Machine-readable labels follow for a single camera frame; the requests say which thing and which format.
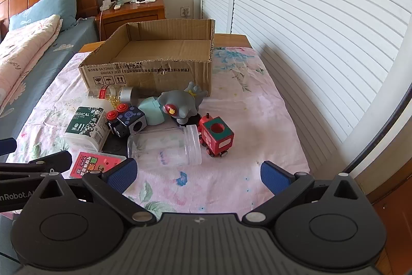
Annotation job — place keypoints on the pink quilt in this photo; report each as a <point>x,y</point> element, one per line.
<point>25,49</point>

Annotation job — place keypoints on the blue bed sheet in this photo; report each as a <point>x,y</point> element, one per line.
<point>74,36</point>

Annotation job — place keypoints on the bottle of yellow capsules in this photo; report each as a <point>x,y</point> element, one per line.
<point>127,94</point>

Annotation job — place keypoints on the blue pillow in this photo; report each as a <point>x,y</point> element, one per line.
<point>45,7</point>

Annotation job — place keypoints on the brown cardboard box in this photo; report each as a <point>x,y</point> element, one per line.
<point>144,75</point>

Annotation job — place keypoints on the wooden nightstand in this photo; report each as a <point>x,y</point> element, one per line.
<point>135,15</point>

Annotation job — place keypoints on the white wall outlet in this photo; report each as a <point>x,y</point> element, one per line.
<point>185,11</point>

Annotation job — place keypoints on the pink floral cloth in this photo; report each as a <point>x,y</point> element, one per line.
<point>241,120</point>

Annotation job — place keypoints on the white green cotton swab box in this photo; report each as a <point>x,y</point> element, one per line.
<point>85,123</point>

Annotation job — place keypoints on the white power strip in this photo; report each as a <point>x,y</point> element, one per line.
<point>107,2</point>

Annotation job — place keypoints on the grey elephant toy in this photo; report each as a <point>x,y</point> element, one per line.
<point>180,104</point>

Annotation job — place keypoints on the clear plastic jar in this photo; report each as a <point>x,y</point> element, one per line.
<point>161,146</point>

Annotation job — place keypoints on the mint green case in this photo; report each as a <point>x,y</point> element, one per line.
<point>151,112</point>

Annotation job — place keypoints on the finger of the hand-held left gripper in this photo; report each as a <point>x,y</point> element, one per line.
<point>7,146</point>
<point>48,161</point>

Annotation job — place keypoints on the red toy car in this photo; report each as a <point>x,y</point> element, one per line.
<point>215,133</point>

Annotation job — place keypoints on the red card pack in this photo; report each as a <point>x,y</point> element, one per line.
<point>93,164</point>

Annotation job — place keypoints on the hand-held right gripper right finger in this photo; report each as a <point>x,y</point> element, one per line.
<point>275,178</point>

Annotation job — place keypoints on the dark blue fidget cube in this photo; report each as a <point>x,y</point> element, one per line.
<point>128,120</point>

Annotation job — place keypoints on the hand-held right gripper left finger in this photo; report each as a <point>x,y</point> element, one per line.
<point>120,175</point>

